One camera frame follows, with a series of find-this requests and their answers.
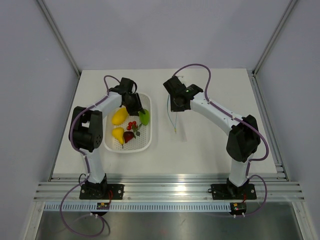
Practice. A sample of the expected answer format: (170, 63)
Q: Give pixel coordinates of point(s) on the aluminium mounting rail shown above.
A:
(169, 188)

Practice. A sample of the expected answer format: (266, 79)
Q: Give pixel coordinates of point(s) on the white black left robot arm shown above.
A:
(86, 135)

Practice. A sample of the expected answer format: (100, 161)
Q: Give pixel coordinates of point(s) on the white slotted cable duct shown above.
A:
(194, 207)

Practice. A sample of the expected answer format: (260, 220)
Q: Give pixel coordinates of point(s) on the left aluminium frame post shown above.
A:
(58, 36)

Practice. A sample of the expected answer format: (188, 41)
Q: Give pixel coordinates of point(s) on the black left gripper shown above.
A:
(133, 111)

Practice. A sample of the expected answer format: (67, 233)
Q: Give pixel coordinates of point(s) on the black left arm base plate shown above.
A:
(101, 192)

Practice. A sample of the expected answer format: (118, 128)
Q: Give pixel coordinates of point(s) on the green toy pepper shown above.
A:
(144, 117)

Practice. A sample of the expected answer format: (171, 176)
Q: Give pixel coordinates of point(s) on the clear teal-zipper zip bag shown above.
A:
(177, 125)

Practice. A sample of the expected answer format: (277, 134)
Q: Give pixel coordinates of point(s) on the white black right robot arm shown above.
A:
(242, 132)

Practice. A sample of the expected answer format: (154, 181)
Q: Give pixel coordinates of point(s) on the aluminium frame post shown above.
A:
(275, 35)
(58, 36)

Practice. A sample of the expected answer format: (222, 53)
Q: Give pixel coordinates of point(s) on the right small circuit board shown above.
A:
(238, 209)

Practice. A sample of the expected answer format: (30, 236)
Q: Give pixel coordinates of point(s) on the left small circuit board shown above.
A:
(103, 206)

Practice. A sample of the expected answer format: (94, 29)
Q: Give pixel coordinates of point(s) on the yellow toy pear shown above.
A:
(118, 134)

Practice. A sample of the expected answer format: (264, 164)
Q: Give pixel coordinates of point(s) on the red cherry tomatoes sprig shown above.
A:
(134, 127)

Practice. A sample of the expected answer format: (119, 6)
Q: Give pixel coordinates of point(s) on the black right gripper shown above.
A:
(175, 108)

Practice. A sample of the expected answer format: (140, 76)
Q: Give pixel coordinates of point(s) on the small circuit board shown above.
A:
(238, 209)
(103, 206)

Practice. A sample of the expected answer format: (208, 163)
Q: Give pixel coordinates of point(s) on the right aluminium frame post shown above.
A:
(275, 35)

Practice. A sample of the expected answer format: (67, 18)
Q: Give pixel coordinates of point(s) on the white perforated plastic basket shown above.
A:
(136, 144)

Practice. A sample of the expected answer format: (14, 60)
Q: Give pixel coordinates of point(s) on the dark red toy fruit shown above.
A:
(128, 135)

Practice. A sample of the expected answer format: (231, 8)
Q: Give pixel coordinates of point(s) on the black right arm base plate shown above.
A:
(217, 192)

